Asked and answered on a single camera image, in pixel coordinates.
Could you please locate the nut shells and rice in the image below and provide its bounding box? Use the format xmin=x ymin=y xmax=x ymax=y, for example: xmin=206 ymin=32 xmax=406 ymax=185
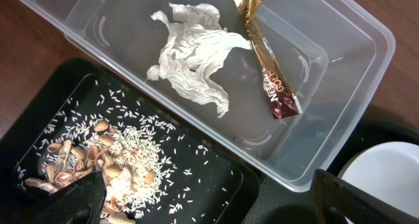
xmin=14 ymin=75 xmax=242 ymax=223

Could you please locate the round black tray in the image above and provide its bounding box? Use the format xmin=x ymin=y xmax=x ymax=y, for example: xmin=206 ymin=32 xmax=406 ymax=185
xmin=243 ymin=121 xmax=418 ymax=224

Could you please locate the grey round plate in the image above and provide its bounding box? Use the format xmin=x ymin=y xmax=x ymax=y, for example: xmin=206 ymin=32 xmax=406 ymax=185
xmin=338 ymin=141 xmax=418 ymax=217

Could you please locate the gold coffee sachet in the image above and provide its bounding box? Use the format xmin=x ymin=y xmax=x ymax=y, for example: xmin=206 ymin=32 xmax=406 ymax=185
xmin=233 ymin=0 xmax=302 ymax=119

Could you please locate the clear plastic bin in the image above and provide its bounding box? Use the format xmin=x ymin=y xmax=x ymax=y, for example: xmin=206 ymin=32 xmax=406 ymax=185
xmin=20 ymin=0 xmax=395 ymax=192

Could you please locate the white napkin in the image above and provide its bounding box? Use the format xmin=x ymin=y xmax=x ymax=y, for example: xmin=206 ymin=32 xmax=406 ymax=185
xmin=147 ymin=3 xmax=252 ymax=118

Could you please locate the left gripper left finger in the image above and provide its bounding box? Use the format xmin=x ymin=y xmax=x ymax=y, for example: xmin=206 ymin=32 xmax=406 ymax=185
xmin=19 ymin=172 xmax=107 ymax=224

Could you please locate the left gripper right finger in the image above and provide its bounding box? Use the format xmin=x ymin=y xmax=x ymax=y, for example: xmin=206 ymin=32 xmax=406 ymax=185
xmin=310 ymin=169 xmax=418 ymax=224

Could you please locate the black rectangular tray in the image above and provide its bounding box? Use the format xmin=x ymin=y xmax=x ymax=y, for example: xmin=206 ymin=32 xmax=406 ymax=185
xmin=1 ymin=59 xmax=259 ymax=223

